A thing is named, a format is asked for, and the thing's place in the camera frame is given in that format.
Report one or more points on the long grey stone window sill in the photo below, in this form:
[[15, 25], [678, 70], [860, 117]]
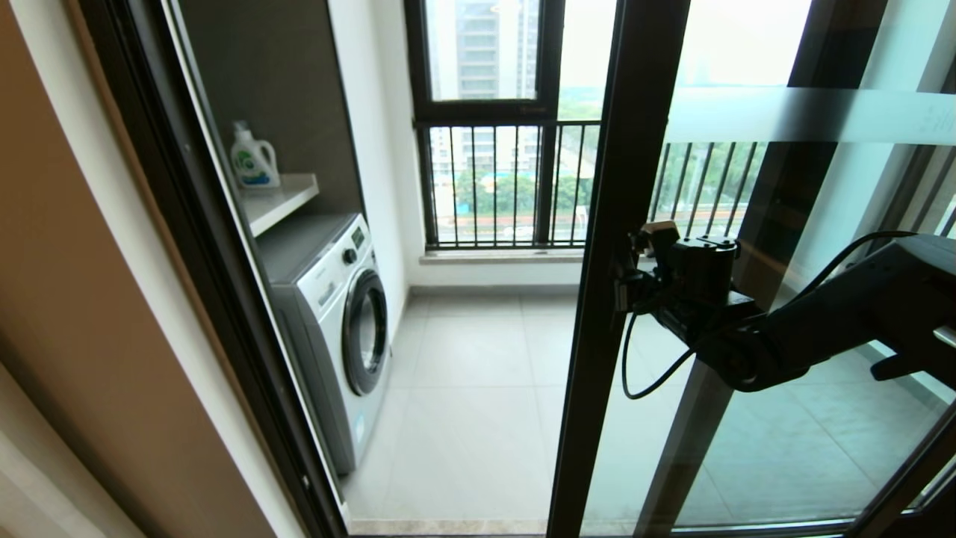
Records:
[[485, 258]]

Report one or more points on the black sliding door frame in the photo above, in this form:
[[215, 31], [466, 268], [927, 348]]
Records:
[[821, 60]]

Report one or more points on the black long window railing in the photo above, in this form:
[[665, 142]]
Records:
[[485, 243]]

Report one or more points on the silver front-load washing machine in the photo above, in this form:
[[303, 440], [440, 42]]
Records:
[[364, 329]]

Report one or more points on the black short window railing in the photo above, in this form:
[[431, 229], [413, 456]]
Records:
[[926, 194]]

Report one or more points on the white detergent bottle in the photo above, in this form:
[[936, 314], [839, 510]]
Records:
[[254, 163]]

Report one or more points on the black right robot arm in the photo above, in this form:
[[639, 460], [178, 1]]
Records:
[[859, 306]]

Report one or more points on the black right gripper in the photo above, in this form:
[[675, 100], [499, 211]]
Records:
[[702, 317]]

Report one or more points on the glass door with printed characters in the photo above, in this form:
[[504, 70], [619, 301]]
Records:
[[635, 112]]

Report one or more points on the white stone shelf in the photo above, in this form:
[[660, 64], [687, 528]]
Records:
[[280, 202]]

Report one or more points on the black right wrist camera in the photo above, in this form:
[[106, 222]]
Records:
[[698, 265]]

